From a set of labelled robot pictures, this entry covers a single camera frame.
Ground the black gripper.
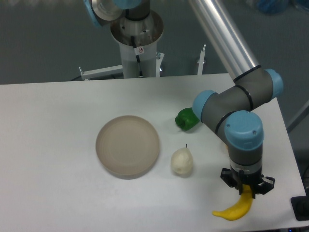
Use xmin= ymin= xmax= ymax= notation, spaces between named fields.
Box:
xmin=220 ymin=159 xmax=275 ymax=199

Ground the yellow banana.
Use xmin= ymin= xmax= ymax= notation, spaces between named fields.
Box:
xmin=212 ymin=185 xmax=253 ymax=221

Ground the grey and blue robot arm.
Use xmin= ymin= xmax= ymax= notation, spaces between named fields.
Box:
xmin=84 ymin=0 xmax=283 ymax=198

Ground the black device at edge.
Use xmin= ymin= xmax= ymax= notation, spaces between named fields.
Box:
xmin=291 ymin=196 xmax=309 ymax=221

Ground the white pear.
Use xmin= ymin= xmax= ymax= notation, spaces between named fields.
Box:
xmin=170 ymin=144 xmax=194 ymax=178

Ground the green bell pepper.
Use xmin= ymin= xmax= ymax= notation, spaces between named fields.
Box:
xmin=175 ymin=107 xmax=200 ymax=131

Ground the beige round plate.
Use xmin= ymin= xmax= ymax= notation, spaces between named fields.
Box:
xmin=96 ymin=116 xmax=160 ymax=179

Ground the blue plastic bag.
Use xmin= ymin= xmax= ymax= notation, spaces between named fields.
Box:
xmin=254 ymin=0 xmax=289 ymax=15

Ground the white metal bracket right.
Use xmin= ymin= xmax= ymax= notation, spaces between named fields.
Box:
xmin=197 ymin=44 xmax=206 ymax=75

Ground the white metal bracket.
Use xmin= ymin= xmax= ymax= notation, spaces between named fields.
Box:
xmin=197 ymin=44 xmax=206 ymax=75
xmin=79 ymin=65 xmax=123 ymax=80

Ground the black cable on pedestal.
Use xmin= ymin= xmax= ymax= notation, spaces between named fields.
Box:
xmin=130 ymin=35 xmax=143 ymax=78

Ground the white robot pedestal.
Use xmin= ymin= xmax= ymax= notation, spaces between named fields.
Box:
xmin=111 ymin=10 xmax=164 ymax=79

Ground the white metal bracket left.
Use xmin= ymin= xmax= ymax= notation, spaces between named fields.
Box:
xmin=79 ymin=65 xmax=123 ymax=80

